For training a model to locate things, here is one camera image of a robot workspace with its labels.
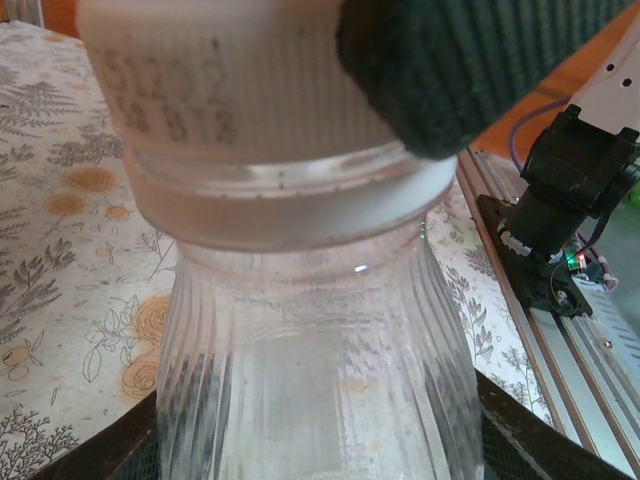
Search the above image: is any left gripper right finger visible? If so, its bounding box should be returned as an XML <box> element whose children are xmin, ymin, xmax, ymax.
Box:
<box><xmin>474</xmin><ymin>370</ymin><xmax>639</xmax><ymax>480</ymax></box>

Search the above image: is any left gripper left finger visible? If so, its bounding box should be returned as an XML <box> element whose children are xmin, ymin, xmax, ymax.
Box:
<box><xmin>39</xmin><ymin>392</ymin><xmax>164</xmax><ymax>480</ymax></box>

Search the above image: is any clear tea bottle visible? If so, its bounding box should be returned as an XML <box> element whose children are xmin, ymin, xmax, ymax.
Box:
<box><xmin>123</xmin><ymin>139</ymin><xmax>484</xmax><ymax>480</ymax></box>

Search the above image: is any white bottle cap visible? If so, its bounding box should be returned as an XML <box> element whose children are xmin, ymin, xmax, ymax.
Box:
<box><xmin>75</xmin><ymin>0</ymin><xmax>409</xmax><ymax>169</ymax></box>

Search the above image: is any wide aluminium base beam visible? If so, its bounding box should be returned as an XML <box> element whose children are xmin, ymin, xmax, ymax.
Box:
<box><xmin>457</xmin><ymin>144</ymin><xmax>640</xmax><ymax>480</ymax></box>

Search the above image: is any small circuit board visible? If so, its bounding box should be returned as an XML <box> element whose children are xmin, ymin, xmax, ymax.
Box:
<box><xmin>547</xmin><ymin>247</ymin><xmax>621</xmax><ymax>294</ymax></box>

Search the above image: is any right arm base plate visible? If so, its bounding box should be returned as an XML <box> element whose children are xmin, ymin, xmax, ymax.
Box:
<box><xmin>474</xmin><ymin>193</ymin><xmax>596</xmax><ymax>321</ymax></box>

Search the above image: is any aluminium side rail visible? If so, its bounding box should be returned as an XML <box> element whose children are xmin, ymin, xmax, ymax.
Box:
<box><xmin>0</xmin><ymin>0</ymin><xmax>45</xmax><ymax>25</ymax></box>

